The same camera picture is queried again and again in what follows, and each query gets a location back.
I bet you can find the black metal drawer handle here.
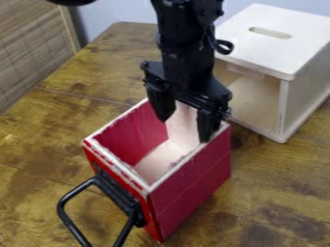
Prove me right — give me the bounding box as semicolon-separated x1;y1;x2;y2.
56;173;147;247

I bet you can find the light wooden cabinet frame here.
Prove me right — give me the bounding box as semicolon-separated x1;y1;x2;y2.
215;4;330;143

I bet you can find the red wooden drawer box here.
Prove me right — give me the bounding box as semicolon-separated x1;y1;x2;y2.
83;100;231;241

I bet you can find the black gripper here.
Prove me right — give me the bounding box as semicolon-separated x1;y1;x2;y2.
141;47;233;143

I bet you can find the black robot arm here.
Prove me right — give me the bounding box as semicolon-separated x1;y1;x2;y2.
141;0;235;143

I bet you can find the black cable loop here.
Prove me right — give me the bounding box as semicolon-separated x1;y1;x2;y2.
205;27;237;56

